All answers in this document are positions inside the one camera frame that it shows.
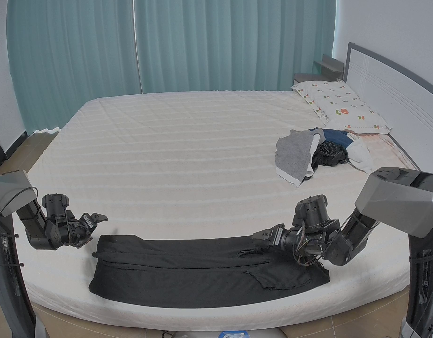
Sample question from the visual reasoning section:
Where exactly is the blue-green curtain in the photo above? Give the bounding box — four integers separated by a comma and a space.
132, 0, 338, 92
6, 0, 143, 130

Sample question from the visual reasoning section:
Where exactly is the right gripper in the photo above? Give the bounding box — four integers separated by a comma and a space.
251, 225, 300, 253

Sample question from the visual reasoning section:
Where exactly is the white printed pillow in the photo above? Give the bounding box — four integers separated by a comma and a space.
290, 80, 393, 134

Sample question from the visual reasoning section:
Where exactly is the grey garment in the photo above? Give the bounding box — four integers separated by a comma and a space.
274, 130, 324, 188

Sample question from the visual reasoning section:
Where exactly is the white garment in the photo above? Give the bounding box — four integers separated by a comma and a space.
346, 138, 374, 174

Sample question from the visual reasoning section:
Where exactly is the dark blue garment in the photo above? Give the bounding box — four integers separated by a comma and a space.
308, 128, 354, 150

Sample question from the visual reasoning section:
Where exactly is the grey bedside table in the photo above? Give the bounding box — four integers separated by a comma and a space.
293, 54, 345, 84

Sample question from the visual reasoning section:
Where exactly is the bed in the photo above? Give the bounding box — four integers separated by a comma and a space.
14, 42, 433, 332

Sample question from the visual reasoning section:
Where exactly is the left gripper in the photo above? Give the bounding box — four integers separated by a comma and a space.
79, 212, 108, 234

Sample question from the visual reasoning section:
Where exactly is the black shiny garment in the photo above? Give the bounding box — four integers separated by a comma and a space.
303, 142, 348, 180

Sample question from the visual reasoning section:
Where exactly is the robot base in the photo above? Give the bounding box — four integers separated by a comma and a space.
167, 330, 284, 338

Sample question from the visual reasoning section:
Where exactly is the black T-shirt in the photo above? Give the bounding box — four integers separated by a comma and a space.
89, 234, 330, 301

